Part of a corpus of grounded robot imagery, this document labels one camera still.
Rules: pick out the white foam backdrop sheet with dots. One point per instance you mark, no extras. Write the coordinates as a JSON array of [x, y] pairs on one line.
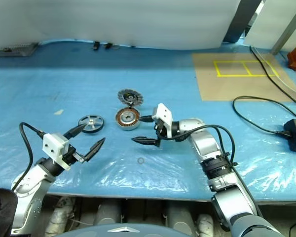
[[113, 19]]

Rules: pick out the black cloth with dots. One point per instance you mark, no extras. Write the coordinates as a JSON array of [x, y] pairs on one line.
[[2, 212]]

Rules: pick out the silver pulley wheel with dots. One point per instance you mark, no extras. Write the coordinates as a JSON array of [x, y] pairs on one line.
[[91, 123]]

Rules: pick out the copper wound motor stator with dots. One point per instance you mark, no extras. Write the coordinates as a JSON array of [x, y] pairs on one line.
[[127, 124]]

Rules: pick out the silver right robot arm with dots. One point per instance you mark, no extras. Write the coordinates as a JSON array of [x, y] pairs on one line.
[[223, 180]]

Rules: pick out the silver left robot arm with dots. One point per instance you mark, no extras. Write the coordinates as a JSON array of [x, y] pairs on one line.
[[30, 190]]

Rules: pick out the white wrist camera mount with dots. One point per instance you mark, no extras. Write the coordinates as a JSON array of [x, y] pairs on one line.
[[53, 146], [164, 114]]

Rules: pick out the small black clip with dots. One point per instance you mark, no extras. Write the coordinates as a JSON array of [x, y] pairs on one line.
[[96, 45], [108, 46]]

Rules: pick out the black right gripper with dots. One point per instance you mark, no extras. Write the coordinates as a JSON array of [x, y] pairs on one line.
[[160, 133]]

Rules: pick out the small yellow tape piece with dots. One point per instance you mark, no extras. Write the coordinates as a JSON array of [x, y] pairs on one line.
[[58, 112]]

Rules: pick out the finned grey motor cover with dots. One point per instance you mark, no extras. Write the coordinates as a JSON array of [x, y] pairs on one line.
[[135, 98]]

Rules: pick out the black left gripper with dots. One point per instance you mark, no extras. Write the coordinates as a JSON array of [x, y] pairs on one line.
[[71, 154]]

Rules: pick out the white wrapped pipe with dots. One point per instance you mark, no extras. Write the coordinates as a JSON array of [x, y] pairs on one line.
[[59, 214], [205, 225]]

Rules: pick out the grey robot torso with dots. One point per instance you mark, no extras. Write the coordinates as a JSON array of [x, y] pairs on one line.
[[123, 230]]

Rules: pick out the brown cardboard mat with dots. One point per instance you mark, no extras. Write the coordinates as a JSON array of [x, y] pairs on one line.
[[236, 86]]

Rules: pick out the aluminium frame post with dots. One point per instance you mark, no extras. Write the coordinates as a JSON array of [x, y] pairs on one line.
[[286, 32]]

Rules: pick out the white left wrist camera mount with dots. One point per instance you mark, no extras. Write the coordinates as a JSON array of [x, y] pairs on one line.
[[53, 146]]

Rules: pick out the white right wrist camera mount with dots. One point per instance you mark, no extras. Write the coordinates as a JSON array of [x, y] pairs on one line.
[[164, 114]]

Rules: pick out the dark blue frame post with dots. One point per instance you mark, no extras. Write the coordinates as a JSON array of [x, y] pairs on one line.
[[236, 24]]

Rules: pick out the blue plastic table sheet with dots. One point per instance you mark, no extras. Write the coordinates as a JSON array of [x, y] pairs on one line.
[[88, 74]]

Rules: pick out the grey pipe under table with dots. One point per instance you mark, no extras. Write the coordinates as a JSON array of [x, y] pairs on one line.
[[108, 212], [180, 214]]

